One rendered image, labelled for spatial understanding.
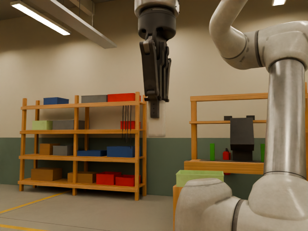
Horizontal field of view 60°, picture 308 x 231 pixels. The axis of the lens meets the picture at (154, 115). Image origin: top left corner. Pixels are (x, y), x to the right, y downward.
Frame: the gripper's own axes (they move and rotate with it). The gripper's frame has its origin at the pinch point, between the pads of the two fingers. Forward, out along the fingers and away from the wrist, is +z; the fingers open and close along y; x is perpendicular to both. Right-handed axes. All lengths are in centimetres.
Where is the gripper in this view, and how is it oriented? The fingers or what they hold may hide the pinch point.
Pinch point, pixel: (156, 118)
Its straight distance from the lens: 51.4
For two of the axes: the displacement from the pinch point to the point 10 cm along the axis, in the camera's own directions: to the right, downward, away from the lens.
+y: 3.3, 0.7, 9.4
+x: -9.5, 0.2, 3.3
